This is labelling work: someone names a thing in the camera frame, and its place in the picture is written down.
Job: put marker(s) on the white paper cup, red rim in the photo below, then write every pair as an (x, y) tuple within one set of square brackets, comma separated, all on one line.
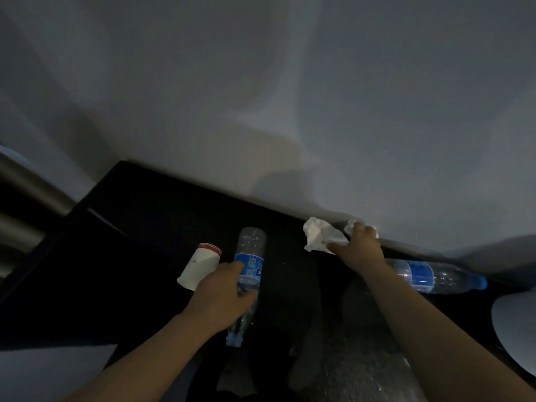
[(199, 267)]

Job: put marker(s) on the clear plastic bottle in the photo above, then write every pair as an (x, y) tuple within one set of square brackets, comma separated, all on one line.
[(431, 277), (249, 265)]

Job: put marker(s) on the person's right forearm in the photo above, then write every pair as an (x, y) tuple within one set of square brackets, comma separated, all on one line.
[(435, 343)]

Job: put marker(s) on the white tissue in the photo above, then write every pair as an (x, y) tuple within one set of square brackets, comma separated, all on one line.
[(320, 236), (349, 226)]

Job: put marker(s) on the black plastic trash bag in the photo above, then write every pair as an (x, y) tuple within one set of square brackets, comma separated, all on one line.
[(356, 364)]

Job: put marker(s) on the person's right hand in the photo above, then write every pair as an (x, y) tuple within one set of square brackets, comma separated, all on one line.
[(361, 251)]

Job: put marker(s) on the person's left hand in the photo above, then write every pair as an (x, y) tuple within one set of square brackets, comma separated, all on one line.
[(215, 295)]

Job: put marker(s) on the person's left thumb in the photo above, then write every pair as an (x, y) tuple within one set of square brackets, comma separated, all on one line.
[(248, 300)]

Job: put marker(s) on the round white plate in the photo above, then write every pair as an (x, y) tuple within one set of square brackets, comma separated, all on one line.
[(517, 330)]

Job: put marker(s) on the person's left forearm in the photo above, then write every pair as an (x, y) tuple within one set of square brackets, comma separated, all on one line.
[(142, 364)]

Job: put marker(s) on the person's right thumb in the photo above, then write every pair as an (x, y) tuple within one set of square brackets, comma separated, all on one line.
[(336, 247)]

